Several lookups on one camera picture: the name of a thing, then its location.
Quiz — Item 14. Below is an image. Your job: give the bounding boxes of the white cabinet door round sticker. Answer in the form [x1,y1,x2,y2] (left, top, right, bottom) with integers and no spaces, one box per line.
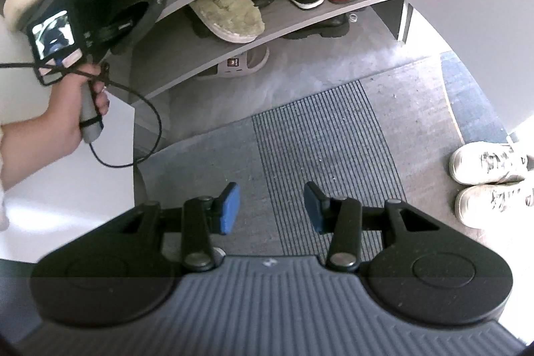
[396,0,534,140]

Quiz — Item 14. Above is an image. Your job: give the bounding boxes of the plain white cabinet door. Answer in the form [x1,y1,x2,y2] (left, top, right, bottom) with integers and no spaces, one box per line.
[0,18,138,261]

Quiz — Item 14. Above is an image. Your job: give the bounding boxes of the beige slide sandal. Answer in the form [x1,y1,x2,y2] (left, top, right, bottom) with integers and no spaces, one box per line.
[196,44,271,80]

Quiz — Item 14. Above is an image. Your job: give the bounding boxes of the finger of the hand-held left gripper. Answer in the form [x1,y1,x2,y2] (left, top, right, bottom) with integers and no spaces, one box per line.
[85,20,140,48]

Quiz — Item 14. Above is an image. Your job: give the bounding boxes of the grey striped door mat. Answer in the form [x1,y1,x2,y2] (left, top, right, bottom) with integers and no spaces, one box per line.
[133,51,507,261]

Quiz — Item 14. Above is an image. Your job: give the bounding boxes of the fluffy beige slippers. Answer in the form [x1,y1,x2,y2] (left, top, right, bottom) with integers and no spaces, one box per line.
[189,0,265,45]

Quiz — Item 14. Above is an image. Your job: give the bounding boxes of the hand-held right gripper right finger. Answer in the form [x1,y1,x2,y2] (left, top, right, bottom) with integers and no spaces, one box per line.
[303,181,441,272]

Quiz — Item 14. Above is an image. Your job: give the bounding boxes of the white chunky sneaker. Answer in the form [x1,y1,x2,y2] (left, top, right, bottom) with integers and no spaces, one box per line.
[455,183,534,229]
[450,141,530,186]

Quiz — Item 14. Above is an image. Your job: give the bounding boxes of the grey shoe cabinet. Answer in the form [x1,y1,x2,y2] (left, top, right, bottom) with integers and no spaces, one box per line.
[0,0,422,131]

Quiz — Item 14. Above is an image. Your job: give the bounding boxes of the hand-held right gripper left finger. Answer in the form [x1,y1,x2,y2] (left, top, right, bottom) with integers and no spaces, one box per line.
[121,182,242,272]

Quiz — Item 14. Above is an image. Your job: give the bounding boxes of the person's left hand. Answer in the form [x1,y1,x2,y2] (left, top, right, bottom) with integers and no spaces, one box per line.
[48,64,111,156]

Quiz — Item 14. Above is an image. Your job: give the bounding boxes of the black cable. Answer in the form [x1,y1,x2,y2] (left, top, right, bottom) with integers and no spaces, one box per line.
[0,62,163,169]

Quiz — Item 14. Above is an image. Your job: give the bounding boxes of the black boot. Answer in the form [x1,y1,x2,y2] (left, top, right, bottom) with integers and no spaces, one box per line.
[281,13,351,40]

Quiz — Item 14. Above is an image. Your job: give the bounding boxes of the person's left forearm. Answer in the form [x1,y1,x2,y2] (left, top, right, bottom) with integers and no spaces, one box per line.
[0,110,80,194]

